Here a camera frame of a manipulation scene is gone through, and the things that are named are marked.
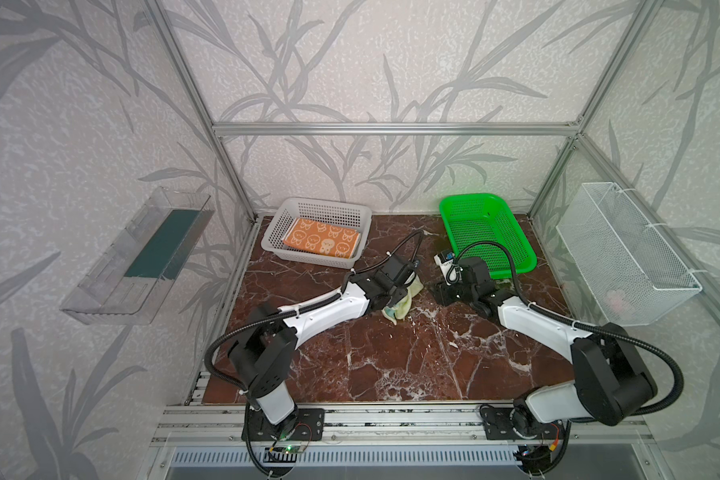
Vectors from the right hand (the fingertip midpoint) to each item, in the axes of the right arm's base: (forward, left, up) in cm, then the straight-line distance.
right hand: (436, 273), depth 90 cm
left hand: (-1, +13, +3) cm, 13 cm away
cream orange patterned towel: (+20, +39, -7) cm, 45 cm away
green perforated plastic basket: (+34, -25, -10) cm, 43 cm away
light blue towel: (-8, +10, -8) cm, 15 cm away
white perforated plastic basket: (+29, +27, -4) cm, 40 cm away
